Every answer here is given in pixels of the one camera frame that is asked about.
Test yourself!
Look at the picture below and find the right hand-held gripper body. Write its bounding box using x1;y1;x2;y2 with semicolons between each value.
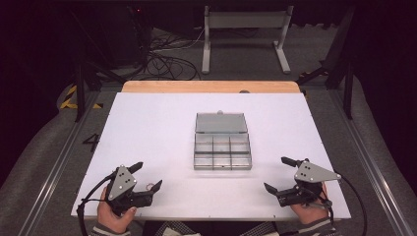
275;158;342;210

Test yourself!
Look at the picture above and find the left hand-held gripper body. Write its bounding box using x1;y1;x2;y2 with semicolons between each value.
104;164;155;217

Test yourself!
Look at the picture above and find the person's right hand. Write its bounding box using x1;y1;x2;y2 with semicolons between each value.
289;182;329;226

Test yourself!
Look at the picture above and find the person's left hand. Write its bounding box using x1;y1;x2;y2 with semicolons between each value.
96;186;138;235

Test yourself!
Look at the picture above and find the white board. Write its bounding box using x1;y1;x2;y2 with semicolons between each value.
71;91;352;221

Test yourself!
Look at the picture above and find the person's checked clothing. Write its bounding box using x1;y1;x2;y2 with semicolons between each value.
152;220;280;236

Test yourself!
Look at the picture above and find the clear plastic compartment box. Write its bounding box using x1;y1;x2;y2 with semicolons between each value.
193;111;253;171

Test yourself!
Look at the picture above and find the yellow floor tape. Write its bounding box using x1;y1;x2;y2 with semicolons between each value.
59;84;104;110

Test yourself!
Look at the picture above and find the black tripod stand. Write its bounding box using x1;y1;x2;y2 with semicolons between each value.
67;8;132;123
295;5;358;121

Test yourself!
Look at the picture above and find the wooden table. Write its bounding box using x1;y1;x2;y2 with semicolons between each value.
121;80;302;94

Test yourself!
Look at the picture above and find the grey metal stand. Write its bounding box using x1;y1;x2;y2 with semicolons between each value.
201;5;295;75

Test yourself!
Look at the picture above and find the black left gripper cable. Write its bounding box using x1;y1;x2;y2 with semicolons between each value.
76;172;116;236

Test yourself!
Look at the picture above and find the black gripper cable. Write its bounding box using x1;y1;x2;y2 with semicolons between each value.
76;172;116;236
333;170;369;236

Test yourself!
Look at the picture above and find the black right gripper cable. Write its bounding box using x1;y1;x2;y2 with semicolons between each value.
333;170;369;236

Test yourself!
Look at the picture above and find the aluminium floor rail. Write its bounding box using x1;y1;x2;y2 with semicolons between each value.
16;89;101;236
328;88;415;236

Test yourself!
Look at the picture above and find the tangle of black floor cables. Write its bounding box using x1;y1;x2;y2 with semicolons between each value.
139;28;206;82

